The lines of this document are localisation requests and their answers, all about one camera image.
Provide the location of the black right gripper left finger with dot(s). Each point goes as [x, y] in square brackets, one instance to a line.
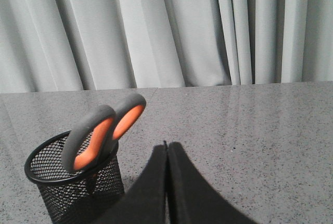
[145, 200]

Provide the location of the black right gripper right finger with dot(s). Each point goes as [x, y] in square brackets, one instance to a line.
[191, 198]

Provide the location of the grey orange handled scissors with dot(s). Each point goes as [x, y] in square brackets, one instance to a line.
[94, 140]

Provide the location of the black mesh pen bucket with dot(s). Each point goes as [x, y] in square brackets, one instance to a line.
[73, 198]

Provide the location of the pale grey curtain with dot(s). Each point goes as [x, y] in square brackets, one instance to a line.
[63, 45]

